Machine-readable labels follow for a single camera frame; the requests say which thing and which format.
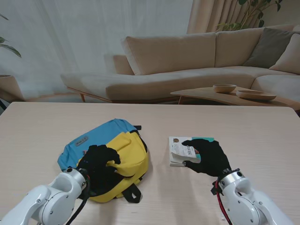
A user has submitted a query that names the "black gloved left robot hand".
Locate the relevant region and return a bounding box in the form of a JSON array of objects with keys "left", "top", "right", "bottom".
[{"left": 77, "top": 144, "right": 122, "bottom": 195}]

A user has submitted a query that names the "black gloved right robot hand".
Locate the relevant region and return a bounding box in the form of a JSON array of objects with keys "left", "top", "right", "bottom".
[{"left": 181, "top": 138, "right": 233, "bottom": 178}]

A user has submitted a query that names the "white and teal cover book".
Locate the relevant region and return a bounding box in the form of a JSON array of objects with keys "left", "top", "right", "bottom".
[{"left": 169, "top": 136, "right": 215, "bottom": 167}]

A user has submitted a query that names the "yellow and blue school bag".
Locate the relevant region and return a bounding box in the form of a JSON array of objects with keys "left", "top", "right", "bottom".
[{"left": 57, "top": 118, "right": 150, "bottom": 204}]

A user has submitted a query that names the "wooden coffee table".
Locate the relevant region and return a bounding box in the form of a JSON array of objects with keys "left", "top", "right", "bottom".
[{"left": 170, "top": 86, "right": 300, "bottom": 112}]

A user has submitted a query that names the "small wooden bowl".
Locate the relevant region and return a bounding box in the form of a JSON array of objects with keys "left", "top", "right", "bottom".
[{"left": 212, "top": 83, "right": 237, "bottom": 94}]

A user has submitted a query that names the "wide shallow wooden bowl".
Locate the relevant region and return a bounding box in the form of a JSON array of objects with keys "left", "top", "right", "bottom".
[{"left": 235, "top": 90, "right": 278, "bottom": 101}]

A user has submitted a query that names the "beige sectional sofa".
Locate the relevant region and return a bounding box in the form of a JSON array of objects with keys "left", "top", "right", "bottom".
[{"left": 60, "top": 23, "right": 300, "bottom": 104}]

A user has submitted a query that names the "beige plant pot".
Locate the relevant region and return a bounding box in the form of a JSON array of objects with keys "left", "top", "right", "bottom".
[{"left": 0, "top": 74, "right": 24, "bottom": 102}]

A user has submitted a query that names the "grey sofa cushion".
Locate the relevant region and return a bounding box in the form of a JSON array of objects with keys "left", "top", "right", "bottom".
[{"left": 242, "top": 27, "right": 300, "bottom": 69}]

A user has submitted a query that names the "sheer white curtain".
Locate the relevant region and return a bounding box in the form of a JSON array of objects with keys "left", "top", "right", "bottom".
[{"left": 0, "top": 0, "right": 195, "bottom": 101}]

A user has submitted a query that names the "beige sofa cushion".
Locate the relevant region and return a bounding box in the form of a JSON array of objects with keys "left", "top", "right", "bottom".
[{"left": 269, "top": 33, "right": 300, "bottom": 75}]

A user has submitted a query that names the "tall green leafy plant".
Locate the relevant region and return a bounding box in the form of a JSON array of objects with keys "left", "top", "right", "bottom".
[{"left": 215, "top": 0, "right": 284, "bottom": 32}]

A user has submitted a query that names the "green plant with long leaves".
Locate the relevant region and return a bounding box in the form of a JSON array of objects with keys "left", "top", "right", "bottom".
[{"left": 0, "top": 13, "right": 22, "bottom": 58}]

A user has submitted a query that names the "beige pleated curtain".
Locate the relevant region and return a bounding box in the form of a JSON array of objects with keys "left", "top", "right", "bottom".
[{"left": 187, "top": 0, "right": 265, "bottom": 35}]

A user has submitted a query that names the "red and black left arm cable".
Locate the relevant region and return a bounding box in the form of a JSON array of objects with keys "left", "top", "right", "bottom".
[{"left": 67, "top": 173, "right": 92, "bottom": 225}]

